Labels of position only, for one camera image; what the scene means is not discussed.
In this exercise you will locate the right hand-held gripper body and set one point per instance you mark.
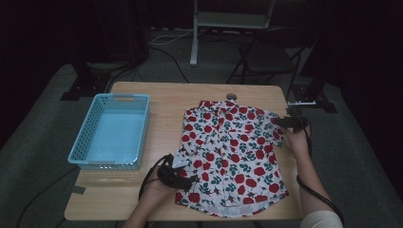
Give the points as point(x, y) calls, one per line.
point(294, 122)

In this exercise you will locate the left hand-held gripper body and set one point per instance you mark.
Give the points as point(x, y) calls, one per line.
point(171, 175)

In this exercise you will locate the white shirt with red flowers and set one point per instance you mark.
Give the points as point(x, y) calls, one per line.
point(231, 158)

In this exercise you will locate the person's right hand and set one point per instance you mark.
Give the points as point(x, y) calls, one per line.
point(296, 141)

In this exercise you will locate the person's left hand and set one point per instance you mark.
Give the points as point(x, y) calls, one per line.
point(155, 190)

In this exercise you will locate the black stand base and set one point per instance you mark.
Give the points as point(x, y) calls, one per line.
point(85, 87)
point(316, 95)

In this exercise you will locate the grey round table grommet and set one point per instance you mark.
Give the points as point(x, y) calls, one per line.
point(231, 95)

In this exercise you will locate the black folding chair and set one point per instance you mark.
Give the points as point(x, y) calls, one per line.
point(269, 60)

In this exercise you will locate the light blue plastic basket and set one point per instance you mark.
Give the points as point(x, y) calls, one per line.
point(115, 139)

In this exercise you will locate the grey tape strip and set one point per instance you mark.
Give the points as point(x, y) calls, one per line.
point(78, 190)

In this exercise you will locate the cream sleeve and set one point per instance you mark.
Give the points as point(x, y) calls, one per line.
point(321, 220)

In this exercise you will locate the white metal stand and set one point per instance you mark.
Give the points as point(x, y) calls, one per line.
point(195, 41)

